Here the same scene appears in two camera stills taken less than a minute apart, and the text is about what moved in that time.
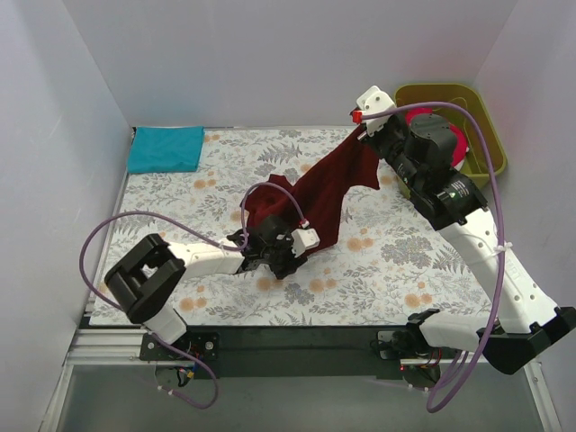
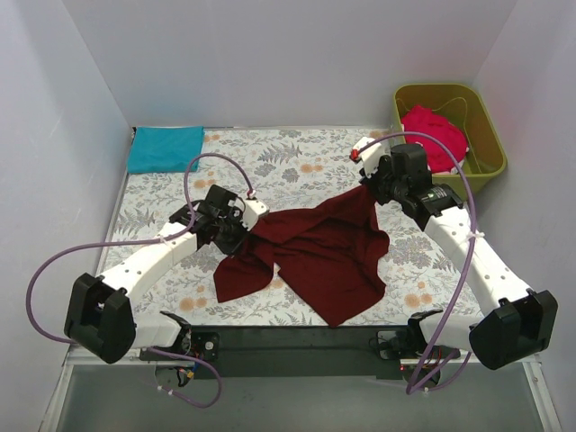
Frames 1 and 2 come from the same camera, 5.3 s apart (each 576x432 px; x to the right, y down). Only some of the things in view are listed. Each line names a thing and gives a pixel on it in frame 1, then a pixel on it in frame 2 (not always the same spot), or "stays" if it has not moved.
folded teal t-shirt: (166, 148) stays
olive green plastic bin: (476, 161) stays
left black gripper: (283, 259) → (235, 240)
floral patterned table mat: (382, 265) stays
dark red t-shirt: (317, 202) → (329, 251)
